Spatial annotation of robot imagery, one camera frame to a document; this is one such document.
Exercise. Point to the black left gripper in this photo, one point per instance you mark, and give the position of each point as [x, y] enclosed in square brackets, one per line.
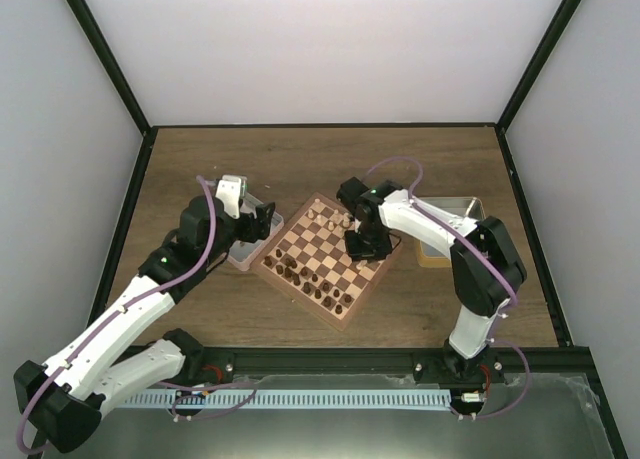
[264, 220]

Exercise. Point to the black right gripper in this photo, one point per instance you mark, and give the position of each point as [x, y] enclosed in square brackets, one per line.
[357, 253]

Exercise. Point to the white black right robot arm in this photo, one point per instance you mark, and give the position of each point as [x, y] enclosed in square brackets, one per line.
[487, 269]

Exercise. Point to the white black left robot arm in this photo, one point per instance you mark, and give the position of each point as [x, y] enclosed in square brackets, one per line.
[68, 395]

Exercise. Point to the wooden chess board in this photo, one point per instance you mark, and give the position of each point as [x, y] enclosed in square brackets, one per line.
[319, 257]

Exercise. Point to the pink metal tin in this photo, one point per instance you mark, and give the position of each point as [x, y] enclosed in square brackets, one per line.
[242, 254]

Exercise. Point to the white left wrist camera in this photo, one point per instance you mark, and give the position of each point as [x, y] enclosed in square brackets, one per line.
[230, 191]

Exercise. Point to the light blue slotted cable duct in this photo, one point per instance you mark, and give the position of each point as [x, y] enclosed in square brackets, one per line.
[395, 399]

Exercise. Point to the black aluminium frame rail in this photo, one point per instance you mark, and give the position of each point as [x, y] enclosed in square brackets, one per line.
[422, 363]

